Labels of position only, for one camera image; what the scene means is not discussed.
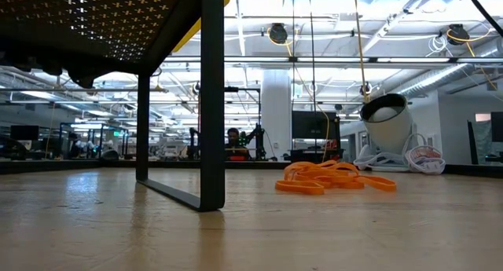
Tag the small black monitor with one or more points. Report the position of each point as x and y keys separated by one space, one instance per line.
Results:
x=497 y=126
x=24 y=132

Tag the person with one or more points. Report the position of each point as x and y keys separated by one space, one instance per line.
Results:
x=234 y=139
x=74 y=145

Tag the black workstation frame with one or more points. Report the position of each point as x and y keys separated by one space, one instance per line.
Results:
x=101 y=141

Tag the black aluminium table frame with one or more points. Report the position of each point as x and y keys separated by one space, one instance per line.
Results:
x=157 y=165

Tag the black perforated metal desk riser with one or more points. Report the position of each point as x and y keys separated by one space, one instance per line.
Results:
x=98 y=27

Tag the yellow plastic mesh basket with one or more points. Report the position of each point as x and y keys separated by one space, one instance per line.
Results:
x=186 y=33

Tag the orange rubber band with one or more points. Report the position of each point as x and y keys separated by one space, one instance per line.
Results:
x=379 y=183
x=300 y=188
x=310 y=165

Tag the silver ventilation duct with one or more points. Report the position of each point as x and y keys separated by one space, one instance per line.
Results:
x=432 y=80

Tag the orange items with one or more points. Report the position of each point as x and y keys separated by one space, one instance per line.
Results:
x=342 y=183

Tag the small red box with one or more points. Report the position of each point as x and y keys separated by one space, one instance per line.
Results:
x=237 y=158

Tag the large black monitor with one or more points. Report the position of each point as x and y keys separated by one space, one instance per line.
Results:
x=314 y=125

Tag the pile of orange bands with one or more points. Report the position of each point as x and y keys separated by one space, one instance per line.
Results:
x=334 y=171

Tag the background black robot arm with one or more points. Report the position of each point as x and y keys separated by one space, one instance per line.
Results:
x=255 y=141
x=192 y=141

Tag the black upright post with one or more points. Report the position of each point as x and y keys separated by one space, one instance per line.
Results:
x=472 y=145

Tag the white building column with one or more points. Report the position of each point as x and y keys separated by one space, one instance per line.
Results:
x=276 y=106

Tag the white round spotlight lamp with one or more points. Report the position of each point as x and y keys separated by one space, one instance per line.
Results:
x=389 y=133

